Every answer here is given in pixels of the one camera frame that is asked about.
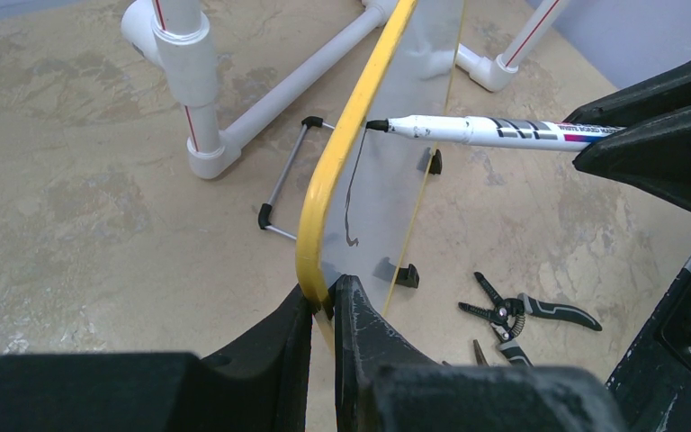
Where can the yellow handled needle-nose pliers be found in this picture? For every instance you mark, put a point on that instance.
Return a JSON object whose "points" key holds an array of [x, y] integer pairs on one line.
{"points": [[467, 353]]}

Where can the white whiteboard marker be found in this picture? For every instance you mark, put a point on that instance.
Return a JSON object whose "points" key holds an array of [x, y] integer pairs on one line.
{"points": [[479, 131]]}

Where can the yellow framed whiteboard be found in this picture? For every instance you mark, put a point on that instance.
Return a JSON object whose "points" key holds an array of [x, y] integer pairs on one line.
{"points": [[364, 192]]}

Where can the white PVC pipe frame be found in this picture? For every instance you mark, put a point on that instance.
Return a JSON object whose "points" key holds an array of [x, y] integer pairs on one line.
{"points": [[182, 38]]}

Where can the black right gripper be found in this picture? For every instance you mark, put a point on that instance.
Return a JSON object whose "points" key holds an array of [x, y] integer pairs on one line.
{"points": [[652, 382]]}

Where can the black grey wire stripper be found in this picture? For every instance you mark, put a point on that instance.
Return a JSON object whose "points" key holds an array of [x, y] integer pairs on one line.
{"points": [[507, 318]]}

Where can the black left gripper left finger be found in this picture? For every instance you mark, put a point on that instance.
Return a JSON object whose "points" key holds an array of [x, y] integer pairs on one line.
{"points": [[257, 382]]}

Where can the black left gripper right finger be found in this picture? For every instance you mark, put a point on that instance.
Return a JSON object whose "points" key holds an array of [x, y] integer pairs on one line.
{"points": [[383, 383]]}

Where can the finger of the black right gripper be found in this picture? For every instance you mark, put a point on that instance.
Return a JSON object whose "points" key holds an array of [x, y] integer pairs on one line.
{"points": [[662, 95], [653, 156]]}

